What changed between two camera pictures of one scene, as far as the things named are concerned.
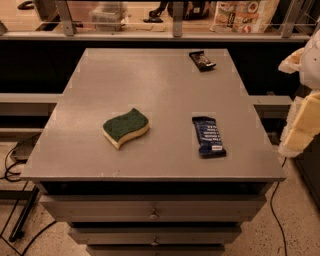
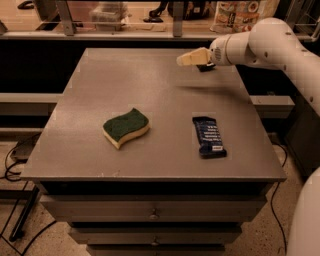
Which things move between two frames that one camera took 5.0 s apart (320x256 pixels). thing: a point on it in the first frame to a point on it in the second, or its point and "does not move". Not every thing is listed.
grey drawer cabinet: x=153 y=152 does not move
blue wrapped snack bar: x=209 y=142 does not move
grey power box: x=24 y=148 does not move
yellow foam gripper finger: x=291 y=64 to x=199 y=56
